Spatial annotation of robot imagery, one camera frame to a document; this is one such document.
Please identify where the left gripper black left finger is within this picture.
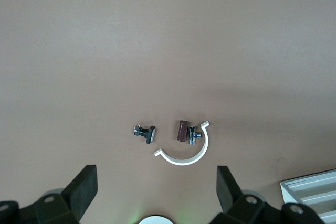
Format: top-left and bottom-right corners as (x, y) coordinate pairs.
(0, 164), (99, 224)

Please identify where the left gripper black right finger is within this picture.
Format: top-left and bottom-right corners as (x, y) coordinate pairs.
(209, 165), (324, 224)

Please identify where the white drawer cabinet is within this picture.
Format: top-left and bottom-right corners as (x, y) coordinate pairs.
(279, 168), (336, 224)

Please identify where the chrome angle valve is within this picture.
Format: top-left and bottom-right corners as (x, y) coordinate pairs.
(186, 125), (203, 146)

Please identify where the brown cylinder part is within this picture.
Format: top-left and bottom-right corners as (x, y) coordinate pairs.
(173, 119), (190, 143)

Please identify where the white half-ring pipe clamp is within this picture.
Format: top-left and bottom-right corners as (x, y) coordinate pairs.
(153, 120), (212, 166)

